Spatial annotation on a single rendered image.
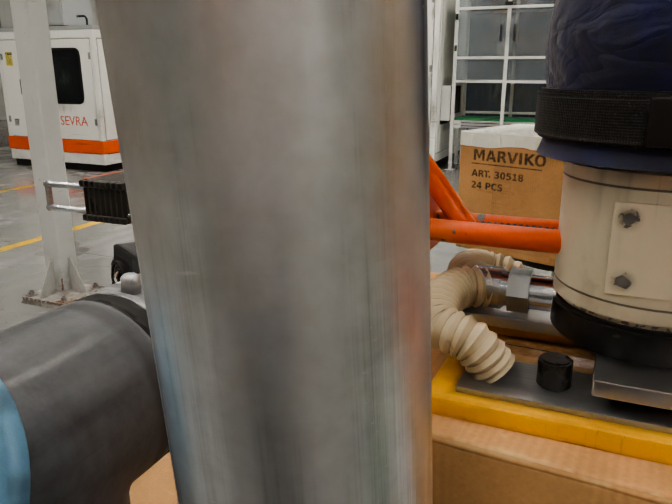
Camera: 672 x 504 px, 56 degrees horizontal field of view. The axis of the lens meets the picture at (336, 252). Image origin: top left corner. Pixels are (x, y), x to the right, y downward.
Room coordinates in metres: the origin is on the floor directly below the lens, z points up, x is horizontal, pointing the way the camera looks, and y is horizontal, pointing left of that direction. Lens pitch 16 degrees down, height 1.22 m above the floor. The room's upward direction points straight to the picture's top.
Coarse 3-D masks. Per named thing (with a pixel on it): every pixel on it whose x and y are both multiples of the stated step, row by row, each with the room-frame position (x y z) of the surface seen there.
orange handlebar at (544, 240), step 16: (432, 224) 0.59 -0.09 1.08; (448, 224) 0.59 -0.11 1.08; (464, 224) 0.58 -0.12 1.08; (480, 224) 0.58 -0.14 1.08; (496, 224) 0.58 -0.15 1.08; (528, 224) 0.60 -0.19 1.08; (544, 224) 0.59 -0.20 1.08; (432, 240) 0.60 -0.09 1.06; (448, 240) 0.59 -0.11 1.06; (464, 240) 0.58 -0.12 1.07; (480, 240) 0.57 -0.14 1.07; (496, 240) 0.57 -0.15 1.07; (512, 240) 0.56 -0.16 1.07; (528, 240) 0.55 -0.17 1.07; (544, 240) 0.55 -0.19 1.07; (560, 240) 0.54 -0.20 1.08
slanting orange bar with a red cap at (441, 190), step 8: (432, 160) 0.62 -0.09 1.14; (432, 168) 0.62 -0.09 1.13; (432, 176) 0.61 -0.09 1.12; (440, 176) 0.61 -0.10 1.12; (432, 184) 0.61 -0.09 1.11; (440, 184) 0.61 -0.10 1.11; (448, 184) 0.61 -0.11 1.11; (432, 192) 0.61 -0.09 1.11; (440, 192) 0.61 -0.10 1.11; (448, 192) 0.61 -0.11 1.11; (440, 200) 0.61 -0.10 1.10; (448, 200) 0.61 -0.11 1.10; (456, 200) 0.61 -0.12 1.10; (440, 208) 0.62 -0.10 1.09; (448, 208) 0.61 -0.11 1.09; (456, 208) 0.60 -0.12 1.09; (464, 208) 0.61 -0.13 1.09; (448, 216) 0.61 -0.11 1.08; (456, 216) 0.60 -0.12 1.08; (464, 216) 0.60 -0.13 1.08; (472, 216) 0.61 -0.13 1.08
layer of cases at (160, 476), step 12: (168, 456) 1.00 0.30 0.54; (156, 468) 0.97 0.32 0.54; (168, 468) 0.97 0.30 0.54; (144, 480) 0.93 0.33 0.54; (156, 480) 0.93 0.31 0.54; (168, 480) 0.93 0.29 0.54; (132, 492) 0.90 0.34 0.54; (144, 492) 0.90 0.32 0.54; (156, 492) 0.90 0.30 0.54; (168, 492) 0.90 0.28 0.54
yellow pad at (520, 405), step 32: (448, 384) 0.49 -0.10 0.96; (480, 384) 0.48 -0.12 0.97; (512, 384) 0.48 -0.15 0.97; (544, 384) 0.47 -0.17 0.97; (576, 384) 0.48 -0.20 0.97; (448, 416) 0.47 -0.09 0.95; (480, 416) 0.45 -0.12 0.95; (512, 416) 0.44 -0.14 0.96; (544, 416) 0.44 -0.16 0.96; (576, 416) 0.44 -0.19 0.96; (608, 416) 0.43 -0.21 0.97; (640, 416) 0.43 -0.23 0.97; (608, 448) 0.42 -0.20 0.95; (640, 448) 0.41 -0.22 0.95
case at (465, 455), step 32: (512, 352) 0.59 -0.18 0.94; (544, 352) 0.59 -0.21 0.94; (576, 352) 0.59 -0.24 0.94; (448, 448) 0.43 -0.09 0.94; (480, 448) 0.42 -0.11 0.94; (512, 448) 0.42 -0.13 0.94; (544, 448) 0.42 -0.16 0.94; (576, 448) 0.42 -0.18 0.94; (448, 480) 0.43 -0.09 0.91; (480, 480) 0.42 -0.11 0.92; (512, 480) 0.41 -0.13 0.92; (544, 480) 0.40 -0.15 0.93; (576, 480) 0.39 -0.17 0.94; (608, 480) 0.38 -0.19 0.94; (640, 480) 0.38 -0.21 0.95
